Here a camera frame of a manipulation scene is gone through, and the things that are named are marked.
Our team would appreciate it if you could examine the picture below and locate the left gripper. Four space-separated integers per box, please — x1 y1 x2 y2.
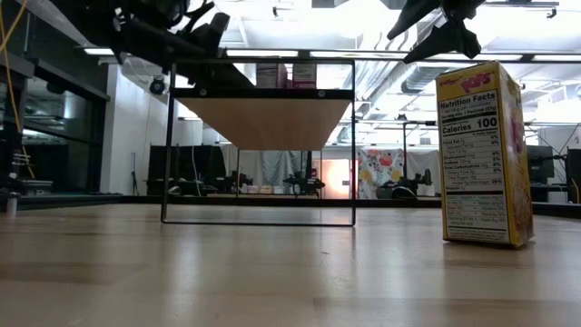
174 11 255 90

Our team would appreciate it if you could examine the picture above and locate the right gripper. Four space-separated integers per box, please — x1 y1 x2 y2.
387 0 487 64

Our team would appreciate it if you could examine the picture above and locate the yellow cereal box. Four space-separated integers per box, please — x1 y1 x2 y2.
434 59 536 250

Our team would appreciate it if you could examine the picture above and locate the grey curtain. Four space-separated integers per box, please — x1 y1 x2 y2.
220 144 312 188

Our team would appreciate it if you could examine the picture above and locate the black metal stand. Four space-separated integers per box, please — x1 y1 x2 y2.
401 120 440 196

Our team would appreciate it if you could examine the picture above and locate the floral cloth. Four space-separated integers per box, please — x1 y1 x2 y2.
357 147 406 200

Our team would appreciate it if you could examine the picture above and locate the orange lit panel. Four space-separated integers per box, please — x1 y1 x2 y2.
311 158 351 200

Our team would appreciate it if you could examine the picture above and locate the black monitor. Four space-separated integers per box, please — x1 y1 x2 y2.
526 144 556 185

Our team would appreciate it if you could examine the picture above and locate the grey box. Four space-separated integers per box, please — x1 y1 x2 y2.
22 179 54 196

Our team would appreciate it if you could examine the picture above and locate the black cabinet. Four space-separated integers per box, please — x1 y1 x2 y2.
565 147 581 204

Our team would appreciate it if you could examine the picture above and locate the silver ventilation duct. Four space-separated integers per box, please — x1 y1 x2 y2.
400 63 439 95

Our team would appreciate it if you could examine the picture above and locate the wooden shelf with black frame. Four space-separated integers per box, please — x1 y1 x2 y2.
161 57 357 227

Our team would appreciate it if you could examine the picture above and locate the black aluminium table frame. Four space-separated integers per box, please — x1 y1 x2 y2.
0 193 581 217

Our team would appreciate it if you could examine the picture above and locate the yellow cable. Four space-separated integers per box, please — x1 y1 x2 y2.
0 0 35 179

